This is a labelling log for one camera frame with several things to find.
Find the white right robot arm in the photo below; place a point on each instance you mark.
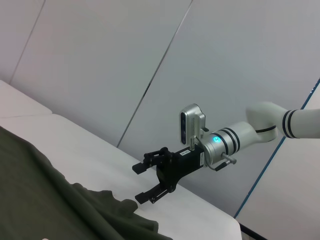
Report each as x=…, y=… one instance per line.
x=250, y=132

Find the dark green FREE! t-shirt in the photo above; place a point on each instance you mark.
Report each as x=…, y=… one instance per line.
x=50, y=200

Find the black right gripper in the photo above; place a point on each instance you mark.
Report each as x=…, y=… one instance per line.
x=180, y=165

